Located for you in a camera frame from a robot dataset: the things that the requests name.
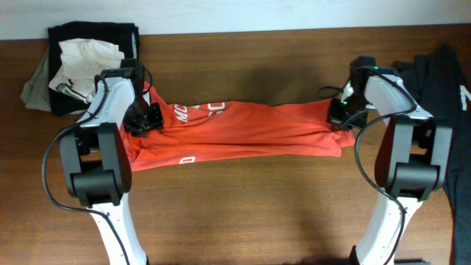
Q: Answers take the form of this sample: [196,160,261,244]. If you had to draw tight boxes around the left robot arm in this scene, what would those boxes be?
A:
[57,59,163,264]

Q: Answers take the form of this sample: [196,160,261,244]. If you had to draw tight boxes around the orange soccer t-shirt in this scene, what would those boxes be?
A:
[120,85,355,172]

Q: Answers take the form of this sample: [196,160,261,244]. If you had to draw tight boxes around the black t-shirt at right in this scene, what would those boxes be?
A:
[392,44,470,265]

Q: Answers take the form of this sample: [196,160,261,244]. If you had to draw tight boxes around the black folded garment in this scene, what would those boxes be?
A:
[48,21,140,116]

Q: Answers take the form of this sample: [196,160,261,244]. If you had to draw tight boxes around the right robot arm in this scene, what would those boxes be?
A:
[327,56,452,265]

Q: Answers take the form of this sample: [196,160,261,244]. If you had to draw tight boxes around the grey folded garment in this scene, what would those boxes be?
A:
[20,49,89,115]

